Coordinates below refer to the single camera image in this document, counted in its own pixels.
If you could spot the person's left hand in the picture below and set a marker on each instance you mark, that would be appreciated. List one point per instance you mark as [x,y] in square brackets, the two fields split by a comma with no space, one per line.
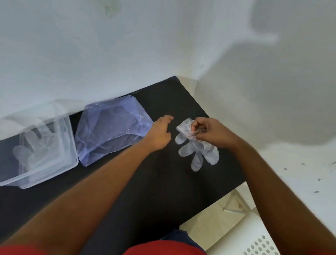
[157,136]

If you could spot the person's right hand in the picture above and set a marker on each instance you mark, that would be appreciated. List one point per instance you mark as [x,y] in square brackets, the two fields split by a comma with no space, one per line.
[215,132]

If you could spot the person's right fingers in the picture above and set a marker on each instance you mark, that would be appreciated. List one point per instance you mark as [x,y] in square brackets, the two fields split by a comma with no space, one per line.
[200,128]

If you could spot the person's left thumb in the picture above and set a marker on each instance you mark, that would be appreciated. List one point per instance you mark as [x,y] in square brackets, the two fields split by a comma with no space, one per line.
[167,138]

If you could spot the clear plastic disposable glove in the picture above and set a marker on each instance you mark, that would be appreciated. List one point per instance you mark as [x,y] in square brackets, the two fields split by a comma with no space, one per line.
[36,149]
[199,153]

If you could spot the person's right forearm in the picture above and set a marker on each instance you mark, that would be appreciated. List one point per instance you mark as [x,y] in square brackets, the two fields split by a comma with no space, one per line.
[275,199]

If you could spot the person's left forearm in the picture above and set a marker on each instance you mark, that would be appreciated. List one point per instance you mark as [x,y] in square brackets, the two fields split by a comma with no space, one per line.
[86,199]

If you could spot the blue plastic bag of gloves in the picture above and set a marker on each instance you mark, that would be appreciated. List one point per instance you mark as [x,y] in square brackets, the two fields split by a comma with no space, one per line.
[110,131]

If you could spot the blue trousers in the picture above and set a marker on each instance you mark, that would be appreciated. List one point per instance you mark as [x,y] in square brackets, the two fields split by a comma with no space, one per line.
[181,236]

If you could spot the red shirt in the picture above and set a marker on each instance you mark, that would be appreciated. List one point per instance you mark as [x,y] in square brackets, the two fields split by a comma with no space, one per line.
[162,249]

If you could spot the white perforated chair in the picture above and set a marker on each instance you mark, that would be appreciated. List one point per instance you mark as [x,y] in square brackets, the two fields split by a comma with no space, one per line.
[249,236]

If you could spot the clear plastic container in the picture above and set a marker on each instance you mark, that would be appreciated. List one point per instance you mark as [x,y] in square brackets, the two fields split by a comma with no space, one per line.
[47,160]

